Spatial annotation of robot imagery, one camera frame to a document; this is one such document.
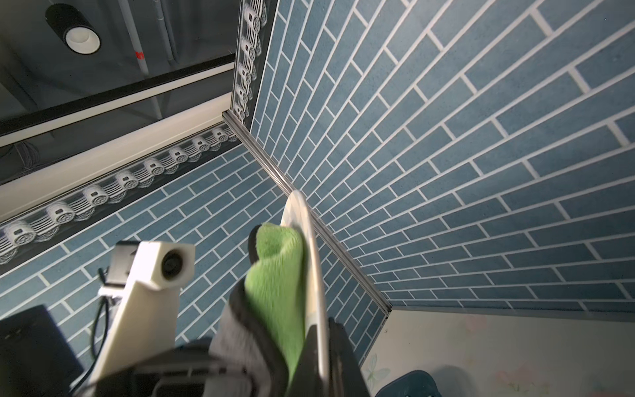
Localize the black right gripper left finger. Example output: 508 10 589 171
287 325 324 397

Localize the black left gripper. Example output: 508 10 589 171
73 341 259 397

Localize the round grey checkered plate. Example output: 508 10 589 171
281 190 331 396

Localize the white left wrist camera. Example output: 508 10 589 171
90 241 195 382

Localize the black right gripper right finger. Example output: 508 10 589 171
328 318 370 397

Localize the teal plastic stationery bin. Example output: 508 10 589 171
375 370 442 397

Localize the aluminium corner post right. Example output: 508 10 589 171
223 111 391 315

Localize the black ceiling spotlight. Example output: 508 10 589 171
45 3 101 56

